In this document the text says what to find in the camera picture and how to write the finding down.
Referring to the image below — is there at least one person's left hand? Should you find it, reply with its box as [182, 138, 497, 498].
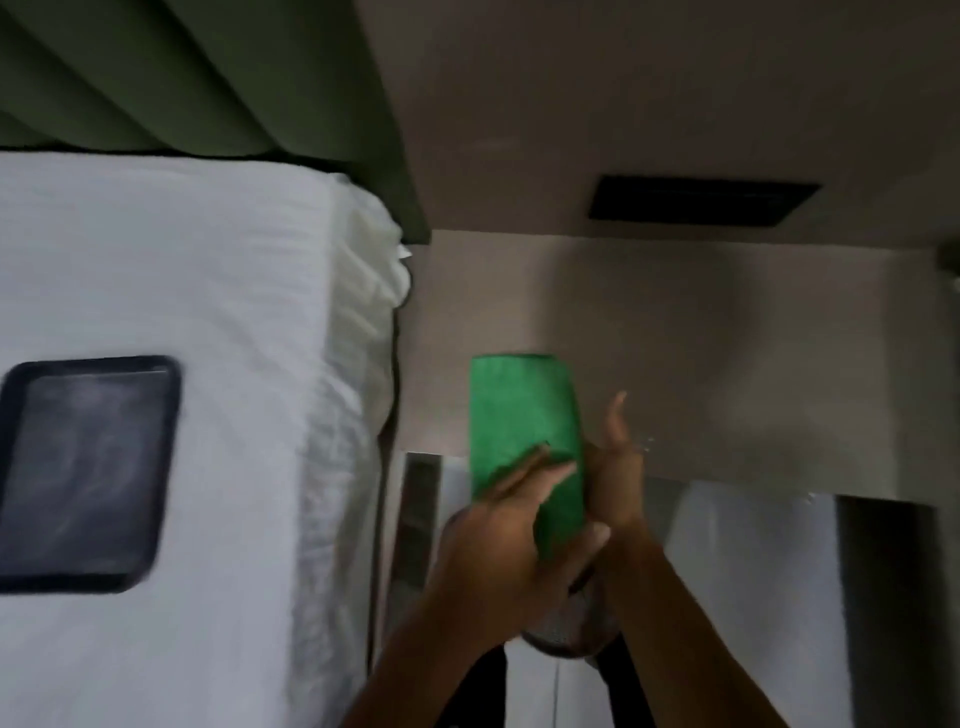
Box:
[437, 444, 613, 655]

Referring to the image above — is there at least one grey round mesh object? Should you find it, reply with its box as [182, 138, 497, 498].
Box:
[522, 570, 625, 663]

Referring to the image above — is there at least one person's left forearm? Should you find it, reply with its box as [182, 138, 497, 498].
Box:
[341, 596, 530, 728]

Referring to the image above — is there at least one black rectangular tray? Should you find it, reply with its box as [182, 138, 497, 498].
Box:
[0, 354, 184, 596]

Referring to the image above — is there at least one white bed sheet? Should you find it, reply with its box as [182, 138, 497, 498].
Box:
[0, 150, 414, 728]

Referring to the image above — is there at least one green microfibre cloth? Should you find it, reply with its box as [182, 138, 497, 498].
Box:
[469, 353, 587, 562]

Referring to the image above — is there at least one green padded headboard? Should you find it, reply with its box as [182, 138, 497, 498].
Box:
[0, 0, 433, 246]

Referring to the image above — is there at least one black air vent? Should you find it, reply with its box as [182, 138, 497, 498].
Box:
[588, 174, 823, 227]

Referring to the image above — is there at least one person's right forearm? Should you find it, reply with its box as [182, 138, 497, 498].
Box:
[596, 521, 790, 728]

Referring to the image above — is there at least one person's right hand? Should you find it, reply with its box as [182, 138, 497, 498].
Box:
[582, 390, 648, 543]

